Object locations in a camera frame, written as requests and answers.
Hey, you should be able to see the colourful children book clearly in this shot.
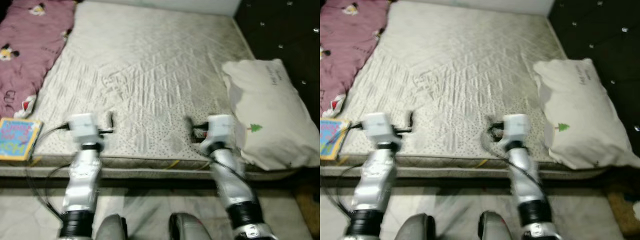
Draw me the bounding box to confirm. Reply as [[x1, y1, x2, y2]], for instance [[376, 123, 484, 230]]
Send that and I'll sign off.
[[320, 118, 352, 161], [0, 117, 44, 162]]

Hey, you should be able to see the white quilted mattress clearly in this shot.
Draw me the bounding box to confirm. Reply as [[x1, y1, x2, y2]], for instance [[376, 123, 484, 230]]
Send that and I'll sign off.
[[0, 0, 313, 182], [320, 0, 626, 182]]

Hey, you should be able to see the white pillow with tree print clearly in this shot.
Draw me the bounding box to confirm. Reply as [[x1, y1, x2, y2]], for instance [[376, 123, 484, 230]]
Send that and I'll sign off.
[[532, 58, 640, 171], [221, 58, 321, 172]]

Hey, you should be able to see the pink cartoon print blanket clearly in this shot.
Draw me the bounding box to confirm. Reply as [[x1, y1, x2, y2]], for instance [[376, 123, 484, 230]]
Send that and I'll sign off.
[[0, 0, 77, 120], [320, 0, 392, 119]]

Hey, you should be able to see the grey left robot leg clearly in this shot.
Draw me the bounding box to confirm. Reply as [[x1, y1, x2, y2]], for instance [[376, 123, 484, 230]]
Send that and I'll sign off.
[[95, 214, 129, 240], [395, 212, 435, 240]]

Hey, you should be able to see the grey robot leg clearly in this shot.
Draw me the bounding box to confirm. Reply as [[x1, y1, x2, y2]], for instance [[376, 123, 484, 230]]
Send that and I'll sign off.
[[95, 214, 129, 240], [169, 212, 212, 240], [477, 211, 517, 240], [395, 212, 435, 240]]

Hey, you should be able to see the grey right robot leg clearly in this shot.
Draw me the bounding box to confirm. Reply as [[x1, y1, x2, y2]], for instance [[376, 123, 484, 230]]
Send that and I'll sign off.
[[169, 212, 212, 240], [477, 211, 517, 240]]

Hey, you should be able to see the brown fuzzy mat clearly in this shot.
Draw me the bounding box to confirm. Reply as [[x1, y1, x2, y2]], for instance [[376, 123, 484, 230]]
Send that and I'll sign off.
[[602, 181, 640, 239], [294, 181, 321, 240]]

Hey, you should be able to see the black studded headboard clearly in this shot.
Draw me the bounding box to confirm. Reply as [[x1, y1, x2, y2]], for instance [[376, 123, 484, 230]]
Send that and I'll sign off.
[[546, 0, 640, 148], [233, 0, 321, 118]]

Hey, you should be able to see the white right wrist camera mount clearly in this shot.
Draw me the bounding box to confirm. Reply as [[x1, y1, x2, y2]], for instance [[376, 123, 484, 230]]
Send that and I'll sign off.
[[204, 114, 237, 147], [501, 113, 533, 149]]

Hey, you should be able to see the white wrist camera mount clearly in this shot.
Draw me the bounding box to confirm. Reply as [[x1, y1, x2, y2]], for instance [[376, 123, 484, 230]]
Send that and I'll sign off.
[[501, 113, 533, 149], [66, 113, 104, 147], [360, 112, 399, 147], [204, 114, 237, 147]]

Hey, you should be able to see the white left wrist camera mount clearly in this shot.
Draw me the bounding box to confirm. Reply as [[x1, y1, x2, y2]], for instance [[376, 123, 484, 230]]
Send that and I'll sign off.
[[66, 113, 104, 147], [360, 112, 399, 147]]

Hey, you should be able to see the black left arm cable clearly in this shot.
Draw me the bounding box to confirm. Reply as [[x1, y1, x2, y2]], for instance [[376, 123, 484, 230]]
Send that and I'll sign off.
[[320, 121, 365, 221], [22, 121, 71, 223]]

